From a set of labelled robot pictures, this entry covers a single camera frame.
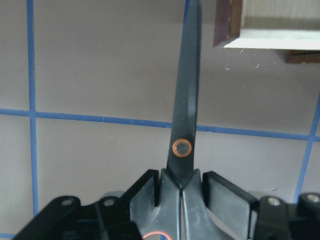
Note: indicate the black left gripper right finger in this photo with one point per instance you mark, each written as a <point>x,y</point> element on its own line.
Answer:
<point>267,218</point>

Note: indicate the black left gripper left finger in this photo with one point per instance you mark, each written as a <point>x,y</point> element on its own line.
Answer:
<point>109,218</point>

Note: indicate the grey red-handled scissors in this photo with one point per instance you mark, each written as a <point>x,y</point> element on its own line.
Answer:
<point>179,202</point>

